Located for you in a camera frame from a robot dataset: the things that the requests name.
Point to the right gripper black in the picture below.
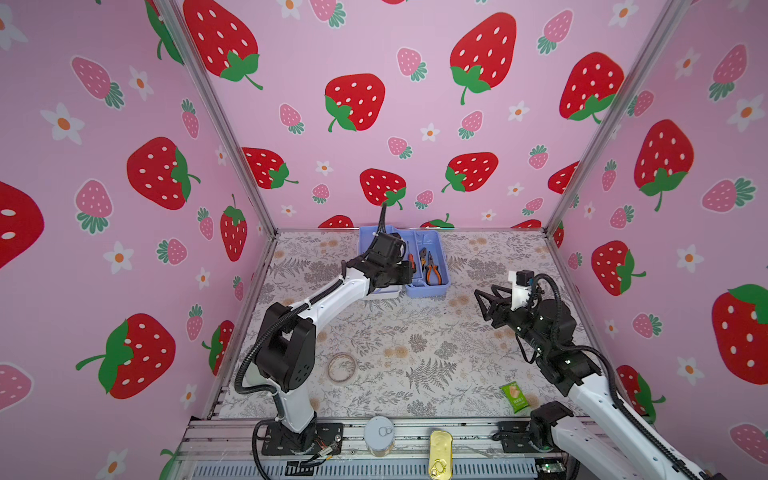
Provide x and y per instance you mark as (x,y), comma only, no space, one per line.
(498,305)

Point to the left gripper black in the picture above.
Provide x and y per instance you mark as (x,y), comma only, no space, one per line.
(406,271)

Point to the white pink blue tool box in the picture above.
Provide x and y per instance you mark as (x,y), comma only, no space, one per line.
(415,240)

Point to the orange black combination pliers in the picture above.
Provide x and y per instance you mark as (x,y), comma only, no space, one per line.
(434,276)

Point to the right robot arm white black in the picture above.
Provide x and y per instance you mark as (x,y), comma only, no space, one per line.
(633,449)

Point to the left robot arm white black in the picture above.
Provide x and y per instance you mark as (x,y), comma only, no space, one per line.
(284,354)

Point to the green snack packet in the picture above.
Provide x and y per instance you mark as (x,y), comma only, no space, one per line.
(515,396)

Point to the clear tape roll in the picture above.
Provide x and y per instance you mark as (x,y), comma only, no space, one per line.
(341,368)

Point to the gold oval tin can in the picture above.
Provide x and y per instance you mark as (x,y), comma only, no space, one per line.
(440,456)

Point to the round silver tin can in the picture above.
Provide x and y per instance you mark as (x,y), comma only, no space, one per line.
(379,435)

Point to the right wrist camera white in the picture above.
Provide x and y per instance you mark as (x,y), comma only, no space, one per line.
(522,289)

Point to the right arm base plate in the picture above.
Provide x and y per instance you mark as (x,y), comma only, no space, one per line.
(536,436)

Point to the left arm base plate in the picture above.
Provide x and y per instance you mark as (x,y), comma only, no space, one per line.
(280,441)

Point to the aluminium front rail frame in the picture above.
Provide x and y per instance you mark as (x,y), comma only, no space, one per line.
(230,449)

